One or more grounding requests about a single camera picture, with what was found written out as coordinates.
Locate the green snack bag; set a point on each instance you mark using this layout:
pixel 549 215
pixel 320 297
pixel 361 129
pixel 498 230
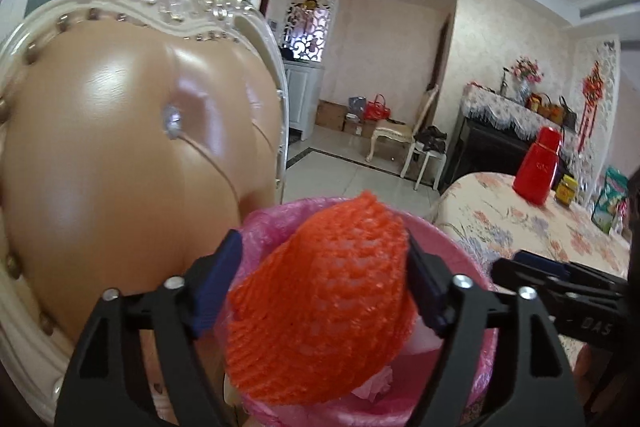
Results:
pixel 607 202

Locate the cardboard box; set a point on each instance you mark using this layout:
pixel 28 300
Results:
pixel 329 114

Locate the white lattice screen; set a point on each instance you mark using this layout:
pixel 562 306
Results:
pixel 307 32

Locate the grey blue bag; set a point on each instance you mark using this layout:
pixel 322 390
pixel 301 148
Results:
pixel 357 107

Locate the cream wooden chair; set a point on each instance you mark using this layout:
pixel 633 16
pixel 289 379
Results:
pixel 395 129

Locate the yellow label jar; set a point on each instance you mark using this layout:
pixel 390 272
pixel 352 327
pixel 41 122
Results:
pixel 567 192

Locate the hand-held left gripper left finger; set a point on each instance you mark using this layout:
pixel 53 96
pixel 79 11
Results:
pixel 220 277

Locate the white cabinet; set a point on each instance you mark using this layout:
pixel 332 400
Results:
pixel 305 97

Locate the dark piano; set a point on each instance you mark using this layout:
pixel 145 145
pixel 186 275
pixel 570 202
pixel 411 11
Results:
pixel 485 152

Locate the white lattice wall panel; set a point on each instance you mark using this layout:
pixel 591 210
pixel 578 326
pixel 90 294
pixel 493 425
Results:
pixel 607 107

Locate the red handbag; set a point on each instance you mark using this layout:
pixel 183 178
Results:
pixel 377 109

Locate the woven basket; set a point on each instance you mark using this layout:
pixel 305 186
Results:
pixel 545 107

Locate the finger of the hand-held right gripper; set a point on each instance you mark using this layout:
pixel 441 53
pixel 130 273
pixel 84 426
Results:
pixel 515 272
pixel 575 269

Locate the orange foam fruit net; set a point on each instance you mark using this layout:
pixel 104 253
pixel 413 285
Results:
pixel 320 297

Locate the dark cloth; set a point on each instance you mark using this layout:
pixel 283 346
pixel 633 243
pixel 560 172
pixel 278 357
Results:
pixel 431 138

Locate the white stool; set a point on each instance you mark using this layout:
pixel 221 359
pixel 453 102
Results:
pixel 425 164

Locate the pink trash bin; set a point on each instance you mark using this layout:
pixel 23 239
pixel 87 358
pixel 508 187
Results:
pixel 425 377

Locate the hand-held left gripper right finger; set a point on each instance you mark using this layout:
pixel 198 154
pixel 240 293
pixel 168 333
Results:
pixel 425 287

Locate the red knot wall hanging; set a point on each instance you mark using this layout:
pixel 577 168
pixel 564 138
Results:
pixel 591 94

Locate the ornate cream leather chair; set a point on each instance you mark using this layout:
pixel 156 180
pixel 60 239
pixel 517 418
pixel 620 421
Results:
pixel 125 132

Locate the red thermos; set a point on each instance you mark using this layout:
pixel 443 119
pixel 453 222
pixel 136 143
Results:
pixel 540 167

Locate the dark wooden door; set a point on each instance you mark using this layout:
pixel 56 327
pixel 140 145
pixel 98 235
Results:
pixel 442 57

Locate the dark handbag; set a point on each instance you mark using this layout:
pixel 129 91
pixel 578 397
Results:
pixel 567 114

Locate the small figurine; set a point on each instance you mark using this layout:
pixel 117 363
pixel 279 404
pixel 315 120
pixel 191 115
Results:
pixel 505 83

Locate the pink flower vase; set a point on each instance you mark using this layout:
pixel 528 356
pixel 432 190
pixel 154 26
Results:
pixel 526 74

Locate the floral lace cover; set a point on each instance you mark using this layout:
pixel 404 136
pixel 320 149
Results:
pixel 500 109

